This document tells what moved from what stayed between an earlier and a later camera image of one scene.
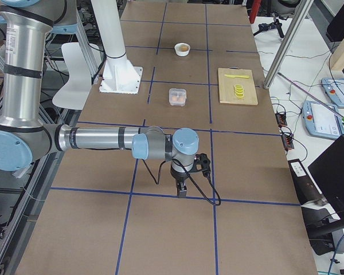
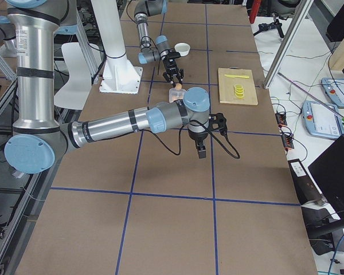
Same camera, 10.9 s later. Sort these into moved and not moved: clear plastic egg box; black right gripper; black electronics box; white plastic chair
Moved: black right gripper
Not moved: white plastic chair; black electronics box; clear plastic egg box
